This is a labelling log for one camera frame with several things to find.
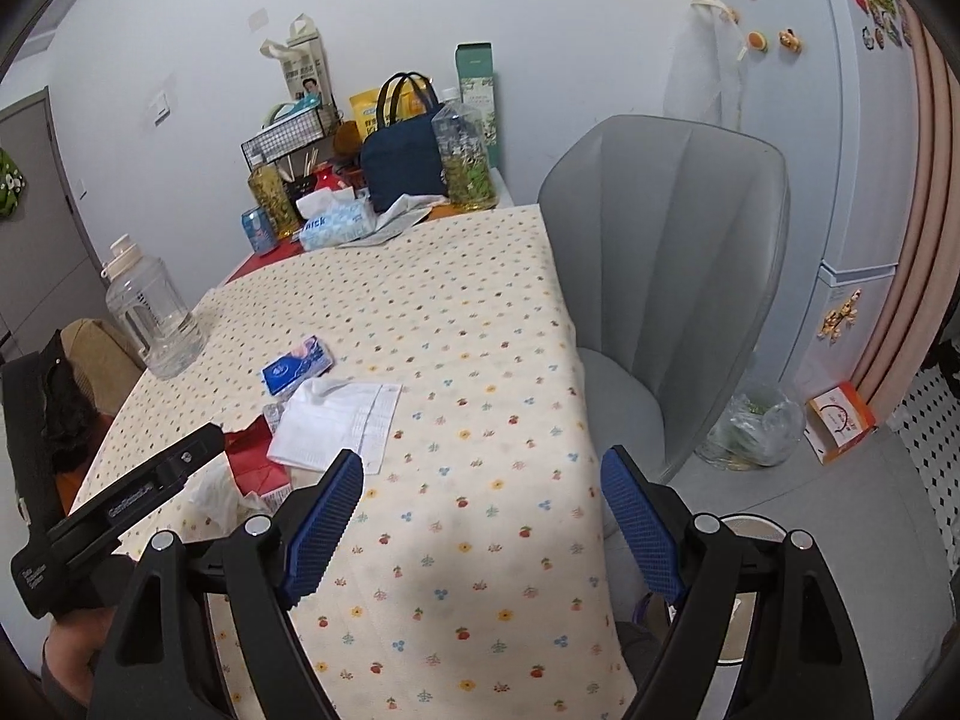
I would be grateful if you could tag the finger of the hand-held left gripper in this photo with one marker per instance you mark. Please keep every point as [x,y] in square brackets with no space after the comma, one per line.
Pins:
[191,454]

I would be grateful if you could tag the gold fridge magnet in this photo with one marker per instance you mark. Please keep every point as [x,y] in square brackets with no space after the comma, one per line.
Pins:
[840,319]

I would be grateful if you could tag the blue white tissue pack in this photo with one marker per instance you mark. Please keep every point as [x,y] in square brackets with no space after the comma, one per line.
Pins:
[337,223]

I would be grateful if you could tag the burger fridge magnet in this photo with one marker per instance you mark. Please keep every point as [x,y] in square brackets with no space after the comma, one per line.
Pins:
[756,40]

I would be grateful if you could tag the white plastic bag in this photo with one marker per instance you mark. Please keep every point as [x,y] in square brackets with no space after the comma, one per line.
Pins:
[217,496]

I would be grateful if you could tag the tall green box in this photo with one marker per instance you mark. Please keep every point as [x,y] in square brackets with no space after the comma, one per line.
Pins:
[480,79]

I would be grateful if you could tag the yellow oil bottle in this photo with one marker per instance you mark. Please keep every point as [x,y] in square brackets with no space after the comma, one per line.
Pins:
[271,199]

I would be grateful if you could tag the red paper packet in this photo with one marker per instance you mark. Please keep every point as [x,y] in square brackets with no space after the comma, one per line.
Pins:
[255,457]

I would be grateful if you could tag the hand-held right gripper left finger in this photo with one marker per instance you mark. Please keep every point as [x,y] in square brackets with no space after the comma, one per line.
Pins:
[322,525]

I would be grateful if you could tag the white receipt paper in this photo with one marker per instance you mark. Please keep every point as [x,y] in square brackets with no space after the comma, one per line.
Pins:
[337,420]

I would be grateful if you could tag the cream printed paper bag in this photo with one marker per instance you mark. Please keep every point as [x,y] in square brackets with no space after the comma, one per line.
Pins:
[307,71]

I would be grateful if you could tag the clear plastic bag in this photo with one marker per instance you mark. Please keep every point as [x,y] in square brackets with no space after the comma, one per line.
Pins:
[750,427]

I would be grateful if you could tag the grey upholstered chair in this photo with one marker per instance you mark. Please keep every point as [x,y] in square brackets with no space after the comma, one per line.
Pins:
[660,277]

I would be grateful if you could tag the white side table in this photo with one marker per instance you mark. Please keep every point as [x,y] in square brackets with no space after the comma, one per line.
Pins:
[504,191]

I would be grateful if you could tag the floral cream tablecloth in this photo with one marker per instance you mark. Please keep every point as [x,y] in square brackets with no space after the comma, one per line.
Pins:
[465,360]

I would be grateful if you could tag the black garment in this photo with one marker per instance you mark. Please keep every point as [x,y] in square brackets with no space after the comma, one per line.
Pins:
[52,405]

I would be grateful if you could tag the navy lunch bag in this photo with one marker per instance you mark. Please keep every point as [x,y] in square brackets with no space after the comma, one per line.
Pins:
[401,157]

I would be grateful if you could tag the cluster of fridge magnets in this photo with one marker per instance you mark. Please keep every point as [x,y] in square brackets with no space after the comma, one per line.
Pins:
[877,11]

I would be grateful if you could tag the white light switch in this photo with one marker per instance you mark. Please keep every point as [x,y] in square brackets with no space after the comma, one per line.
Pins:
[161,106]

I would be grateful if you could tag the green door decoration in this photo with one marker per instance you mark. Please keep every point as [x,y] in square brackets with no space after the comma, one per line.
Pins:
[11,180]

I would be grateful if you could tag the tan chair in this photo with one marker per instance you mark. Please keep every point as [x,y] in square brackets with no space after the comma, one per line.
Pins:
[97,349]

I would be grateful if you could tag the pink curtain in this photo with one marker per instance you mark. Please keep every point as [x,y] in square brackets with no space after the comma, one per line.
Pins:
[907,240]

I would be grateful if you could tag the white crumpled cloth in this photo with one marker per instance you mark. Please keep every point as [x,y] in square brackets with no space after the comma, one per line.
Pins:
[397,214]

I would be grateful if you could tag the teal packet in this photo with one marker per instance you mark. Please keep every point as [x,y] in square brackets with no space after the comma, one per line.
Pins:
[306,100]

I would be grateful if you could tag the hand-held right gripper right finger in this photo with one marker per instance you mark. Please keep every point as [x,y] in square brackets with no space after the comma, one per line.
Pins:
[637,525]

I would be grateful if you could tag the clear pill blister pack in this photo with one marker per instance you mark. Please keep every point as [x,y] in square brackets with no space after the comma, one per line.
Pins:
[274,414]

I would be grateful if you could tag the clear floral plastic bottle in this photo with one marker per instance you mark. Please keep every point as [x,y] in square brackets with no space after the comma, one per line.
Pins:
[465,157]

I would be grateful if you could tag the blue drink can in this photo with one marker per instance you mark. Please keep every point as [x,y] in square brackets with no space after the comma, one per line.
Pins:
[259,230]

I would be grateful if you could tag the white fridge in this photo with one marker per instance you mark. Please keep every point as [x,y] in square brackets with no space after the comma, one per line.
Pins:
[825,127]

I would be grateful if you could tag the person's left hand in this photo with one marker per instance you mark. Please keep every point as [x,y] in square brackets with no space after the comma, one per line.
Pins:
[71,652]

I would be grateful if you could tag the black cup with sticks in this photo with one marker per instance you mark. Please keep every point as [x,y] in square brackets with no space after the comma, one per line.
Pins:
[300,184]

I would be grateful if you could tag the orange white box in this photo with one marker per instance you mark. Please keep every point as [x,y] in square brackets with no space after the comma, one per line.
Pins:
[840,420]

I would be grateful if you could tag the yellow packet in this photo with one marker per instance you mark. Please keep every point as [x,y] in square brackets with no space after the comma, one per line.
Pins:
[367,109]

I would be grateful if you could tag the white mesh bag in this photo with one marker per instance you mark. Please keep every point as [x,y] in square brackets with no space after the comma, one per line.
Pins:
[709,67]

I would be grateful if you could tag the brown round item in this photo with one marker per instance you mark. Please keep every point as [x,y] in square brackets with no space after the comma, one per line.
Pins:
[349,140]

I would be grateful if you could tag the white trash bin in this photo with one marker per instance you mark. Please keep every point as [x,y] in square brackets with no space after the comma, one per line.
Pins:
[739,626]

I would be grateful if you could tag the red table cover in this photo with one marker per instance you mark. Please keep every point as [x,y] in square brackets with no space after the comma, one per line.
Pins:
[251,266]

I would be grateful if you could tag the small blue tissue packet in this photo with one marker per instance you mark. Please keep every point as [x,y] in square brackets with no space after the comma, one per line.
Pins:
[296,367]

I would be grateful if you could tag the clear water jug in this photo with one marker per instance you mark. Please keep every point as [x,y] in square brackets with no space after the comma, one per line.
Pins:
[150,315]

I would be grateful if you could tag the grey door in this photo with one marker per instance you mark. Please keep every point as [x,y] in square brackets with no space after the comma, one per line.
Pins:
[37,225]

